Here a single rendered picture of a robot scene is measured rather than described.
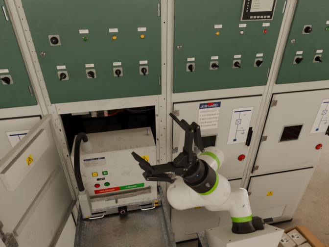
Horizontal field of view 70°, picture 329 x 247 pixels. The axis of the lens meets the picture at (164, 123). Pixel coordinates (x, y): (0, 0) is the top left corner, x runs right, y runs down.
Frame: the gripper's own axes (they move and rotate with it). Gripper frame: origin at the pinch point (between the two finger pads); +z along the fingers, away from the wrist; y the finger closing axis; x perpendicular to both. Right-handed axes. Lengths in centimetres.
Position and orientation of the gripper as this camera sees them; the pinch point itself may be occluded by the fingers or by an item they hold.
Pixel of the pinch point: (155, 137)
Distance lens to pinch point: 58.3
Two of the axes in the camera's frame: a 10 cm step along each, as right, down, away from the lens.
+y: 7.0, -7.2, 0.1
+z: -5.5, -5.5, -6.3
